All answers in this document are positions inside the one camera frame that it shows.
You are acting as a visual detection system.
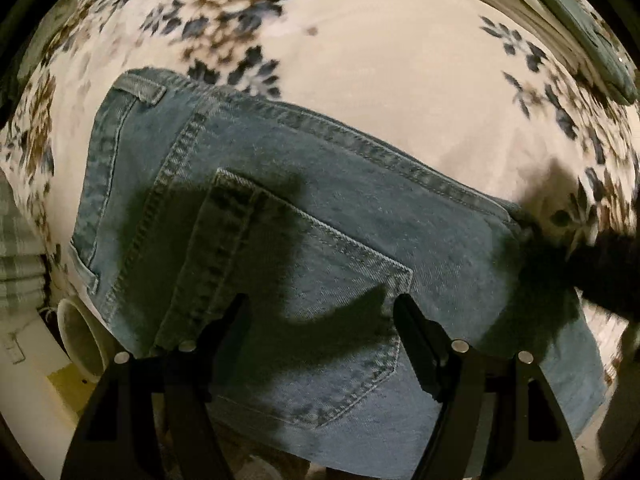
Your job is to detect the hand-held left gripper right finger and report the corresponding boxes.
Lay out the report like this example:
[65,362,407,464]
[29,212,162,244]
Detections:
[392,293,586,480]

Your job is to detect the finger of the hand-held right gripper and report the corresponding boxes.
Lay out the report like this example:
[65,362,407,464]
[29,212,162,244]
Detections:
[567,240,640,313]

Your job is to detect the white round cup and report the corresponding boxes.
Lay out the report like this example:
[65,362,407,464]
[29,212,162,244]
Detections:
[56,297,110,385]

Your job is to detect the blue denim pants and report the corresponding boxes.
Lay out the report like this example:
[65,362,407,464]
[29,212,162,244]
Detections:
[67,67,608,480]

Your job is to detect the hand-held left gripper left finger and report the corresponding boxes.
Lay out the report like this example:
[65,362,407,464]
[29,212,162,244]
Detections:
[60,292,251,480]

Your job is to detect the floral bed sheet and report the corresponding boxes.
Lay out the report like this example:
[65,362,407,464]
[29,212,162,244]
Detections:
[0,0,640,411]

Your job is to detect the green striped cloth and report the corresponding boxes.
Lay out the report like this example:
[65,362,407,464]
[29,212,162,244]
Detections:
[0,170,51,303]

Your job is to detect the teal patterned pillow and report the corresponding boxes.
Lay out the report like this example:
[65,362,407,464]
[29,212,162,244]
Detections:
[507,0,640,107]

